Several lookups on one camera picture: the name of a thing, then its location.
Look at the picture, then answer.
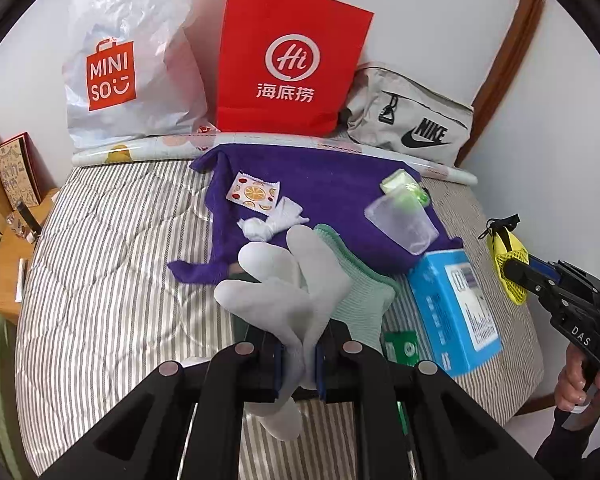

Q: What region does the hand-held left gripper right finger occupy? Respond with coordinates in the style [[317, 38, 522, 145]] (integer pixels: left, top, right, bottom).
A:
[[314, 324, 556, 480]]

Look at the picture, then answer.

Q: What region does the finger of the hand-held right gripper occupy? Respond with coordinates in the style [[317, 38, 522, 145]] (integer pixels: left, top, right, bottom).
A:
[[501, 259, 556, 303], [529, 255, 568, 281]]

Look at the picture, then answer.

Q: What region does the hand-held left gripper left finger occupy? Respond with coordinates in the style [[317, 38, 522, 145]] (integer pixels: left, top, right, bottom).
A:
[[40, 324, 286, 480]]

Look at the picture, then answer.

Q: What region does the yellow mesh pouch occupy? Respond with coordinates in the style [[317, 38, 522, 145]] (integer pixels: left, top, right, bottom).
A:
[[480, 214, 533, 306]]

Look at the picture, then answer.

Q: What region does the dark green packet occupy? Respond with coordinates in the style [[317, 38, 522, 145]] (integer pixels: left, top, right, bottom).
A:
[[384, 330, 422, 366]]

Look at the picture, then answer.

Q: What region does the white knit glove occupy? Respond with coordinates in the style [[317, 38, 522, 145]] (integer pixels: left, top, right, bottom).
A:
[[214, 224, 402, 441]]

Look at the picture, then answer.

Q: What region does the blue tissue box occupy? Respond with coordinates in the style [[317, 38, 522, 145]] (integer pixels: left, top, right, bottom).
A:
[[407, 249, 503, 378]]

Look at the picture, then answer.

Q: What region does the frosted plastic pouch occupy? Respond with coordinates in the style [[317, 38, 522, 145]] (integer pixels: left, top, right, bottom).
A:
[[364, 194, 440, 255]]

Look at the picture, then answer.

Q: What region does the light green packet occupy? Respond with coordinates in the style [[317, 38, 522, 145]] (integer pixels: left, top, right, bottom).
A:
[[379, 170, 433, 211]]

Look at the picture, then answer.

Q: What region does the fruit print sachet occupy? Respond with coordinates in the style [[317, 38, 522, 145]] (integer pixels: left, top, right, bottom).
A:
[[227, 172, 281, 216]]

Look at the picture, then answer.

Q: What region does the purple towel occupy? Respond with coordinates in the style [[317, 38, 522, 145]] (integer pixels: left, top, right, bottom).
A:
[[167, 143, 465, 286]]

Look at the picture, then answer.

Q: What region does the person's right forearm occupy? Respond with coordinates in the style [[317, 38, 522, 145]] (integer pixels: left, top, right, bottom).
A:
[[532, 400, 600, 466]]

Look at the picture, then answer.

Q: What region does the person's right hand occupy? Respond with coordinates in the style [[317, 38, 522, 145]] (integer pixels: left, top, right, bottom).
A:
[[554, 345, 600, 416]]

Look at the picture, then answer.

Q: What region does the grey waist bag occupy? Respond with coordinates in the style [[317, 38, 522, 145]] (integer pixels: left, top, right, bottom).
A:
[[340, 61, 475, 167]]

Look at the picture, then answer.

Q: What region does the striped mattress pad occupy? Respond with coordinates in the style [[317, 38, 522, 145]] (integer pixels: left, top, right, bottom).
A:
[[15, 160, 546, 480]]

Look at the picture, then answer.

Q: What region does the rolled printed paper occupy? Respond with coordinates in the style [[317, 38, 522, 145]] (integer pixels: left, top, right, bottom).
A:
[[71, 131, 479, 186]]

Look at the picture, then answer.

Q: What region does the small black gadget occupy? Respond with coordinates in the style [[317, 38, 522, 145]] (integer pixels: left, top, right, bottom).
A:
[[14, 200, 43, 241]]

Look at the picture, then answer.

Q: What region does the wooden nightstand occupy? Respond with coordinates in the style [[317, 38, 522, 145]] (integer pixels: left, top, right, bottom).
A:
[[0, 187, 61, 326]]

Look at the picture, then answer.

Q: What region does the illustrated book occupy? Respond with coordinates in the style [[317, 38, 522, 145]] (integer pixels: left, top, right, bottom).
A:
[[0, 131, 45, 207]]

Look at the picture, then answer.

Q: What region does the red paper bag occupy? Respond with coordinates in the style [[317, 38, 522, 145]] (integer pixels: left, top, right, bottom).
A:
[[215, 0, 375, 137]]

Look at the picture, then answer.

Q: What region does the white plastic shopping bag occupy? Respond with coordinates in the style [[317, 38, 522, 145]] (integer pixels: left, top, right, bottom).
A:
[[62, 0, 220, 148]]

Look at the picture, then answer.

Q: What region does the wooden door frame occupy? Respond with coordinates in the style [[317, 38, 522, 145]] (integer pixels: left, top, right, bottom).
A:
[[455, 0, 546, 168]]

